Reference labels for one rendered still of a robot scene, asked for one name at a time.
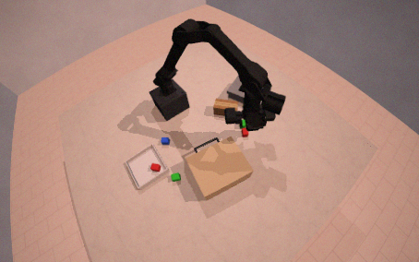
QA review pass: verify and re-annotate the small blue block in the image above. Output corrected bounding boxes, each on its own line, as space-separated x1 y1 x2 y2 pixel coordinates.
161 137 170 145

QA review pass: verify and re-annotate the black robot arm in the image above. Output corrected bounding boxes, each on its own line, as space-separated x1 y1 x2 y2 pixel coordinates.
153 18 286 131

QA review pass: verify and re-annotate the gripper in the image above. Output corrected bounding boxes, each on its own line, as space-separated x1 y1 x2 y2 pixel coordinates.
224 103 276 127

